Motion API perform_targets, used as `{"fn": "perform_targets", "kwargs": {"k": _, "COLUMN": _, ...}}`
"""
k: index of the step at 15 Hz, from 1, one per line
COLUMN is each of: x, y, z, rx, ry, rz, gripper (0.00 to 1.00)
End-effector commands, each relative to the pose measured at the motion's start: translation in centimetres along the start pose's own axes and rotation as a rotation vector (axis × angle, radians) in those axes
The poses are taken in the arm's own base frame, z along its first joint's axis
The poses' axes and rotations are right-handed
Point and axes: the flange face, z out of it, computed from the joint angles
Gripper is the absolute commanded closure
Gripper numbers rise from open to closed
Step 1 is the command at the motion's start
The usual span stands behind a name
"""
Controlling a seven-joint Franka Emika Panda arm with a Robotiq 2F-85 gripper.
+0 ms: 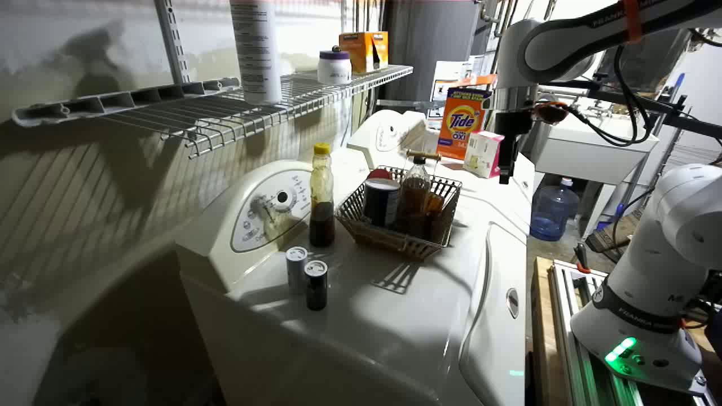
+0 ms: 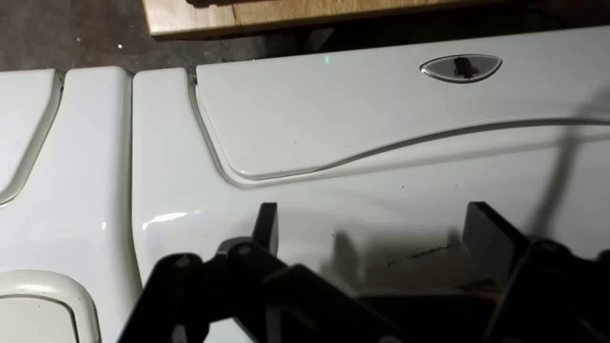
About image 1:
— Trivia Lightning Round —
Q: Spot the orange box on shelf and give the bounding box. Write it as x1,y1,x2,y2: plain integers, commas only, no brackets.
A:
338,32,388,75

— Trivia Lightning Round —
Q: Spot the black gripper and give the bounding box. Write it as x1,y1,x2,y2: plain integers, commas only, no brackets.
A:
495,111,532,184

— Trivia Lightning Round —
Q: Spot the blue water jug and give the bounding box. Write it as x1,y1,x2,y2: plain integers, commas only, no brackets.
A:
531,178,580,241

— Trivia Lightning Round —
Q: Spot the white shelf rail standard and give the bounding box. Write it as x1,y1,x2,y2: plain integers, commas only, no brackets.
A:
154,0,189,82

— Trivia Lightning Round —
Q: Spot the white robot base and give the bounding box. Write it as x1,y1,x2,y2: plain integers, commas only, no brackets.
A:
572,164,722,393

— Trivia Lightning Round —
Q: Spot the brown bottle in basket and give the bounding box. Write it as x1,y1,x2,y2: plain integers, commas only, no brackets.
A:
398,155,432,236

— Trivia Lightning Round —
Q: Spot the white washing machine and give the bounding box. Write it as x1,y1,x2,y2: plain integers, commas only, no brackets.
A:
176,159,536,406

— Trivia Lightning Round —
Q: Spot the small white pink box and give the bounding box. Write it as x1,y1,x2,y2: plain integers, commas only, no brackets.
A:
466,131,502,178

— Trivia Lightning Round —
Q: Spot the white jar purple lid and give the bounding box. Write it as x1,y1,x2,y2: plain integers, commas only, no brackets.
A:
318,47,352,86

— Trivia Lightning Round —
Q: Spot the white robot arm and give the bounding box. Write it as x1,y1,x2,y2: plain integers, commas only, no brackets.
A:
492,0,722,184

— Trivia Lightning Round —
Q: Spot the white dryer machine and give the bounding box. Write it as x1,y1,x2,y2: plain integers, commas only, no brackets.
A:
348,111,438,164

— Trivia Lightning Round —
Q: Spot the wire mesh basket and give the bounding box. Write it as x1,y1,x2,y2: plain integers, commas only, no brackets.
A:
337,166,460,260

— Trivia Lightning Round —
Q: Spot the white wire shelf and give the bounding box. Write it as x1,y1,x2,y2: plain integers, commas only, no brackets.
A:
12,64,413,157

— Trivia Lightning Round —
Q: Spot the orange Tide detergent box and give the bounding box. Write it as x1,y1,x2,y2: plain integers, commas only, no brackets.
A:
435,87,489,159

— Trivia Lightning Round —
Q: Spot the dark can near front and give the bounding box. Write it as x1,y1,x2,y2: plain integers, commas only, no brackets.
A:
306,260,327,311

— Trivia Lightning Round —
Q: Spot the grey-lidded can behind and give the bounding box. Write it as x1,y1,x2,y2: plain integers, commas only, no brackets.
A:
284,246,309,287

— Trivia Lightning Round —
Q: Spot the tall yellow-capped sauce bottle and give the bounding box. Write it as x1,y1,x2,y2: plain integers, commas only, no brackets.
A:
309,143,334,248

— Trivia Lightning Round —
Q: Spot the large white bottle on shelf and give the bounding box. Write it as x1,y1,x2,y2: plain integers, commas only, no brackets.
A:
231,0,282,104

